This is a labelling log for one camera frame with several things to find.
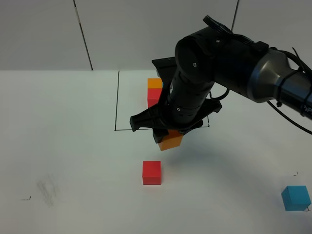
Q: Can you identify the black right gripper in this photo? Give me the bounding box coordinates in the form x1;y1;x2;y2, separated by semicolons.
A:
130;99;222;143

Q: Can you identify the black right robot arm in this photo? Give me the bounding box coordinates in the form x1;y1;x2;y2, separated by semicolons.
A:
130;27;312;143

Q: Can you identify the red template block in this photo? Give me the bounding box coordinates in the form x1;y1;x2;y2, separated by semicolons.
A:
147;88;162;108

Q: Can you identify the orange template block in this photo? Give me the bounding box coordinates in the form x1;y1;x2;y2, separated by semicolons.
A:
147;78;163;89

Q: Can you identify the loose blue block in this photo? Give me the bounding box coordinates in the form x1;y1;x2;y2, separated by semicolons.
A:
281;186;312;211

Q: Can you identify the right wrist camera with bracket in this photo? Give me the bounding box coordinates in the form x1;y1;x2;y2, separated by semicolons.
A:
152;57;177;87

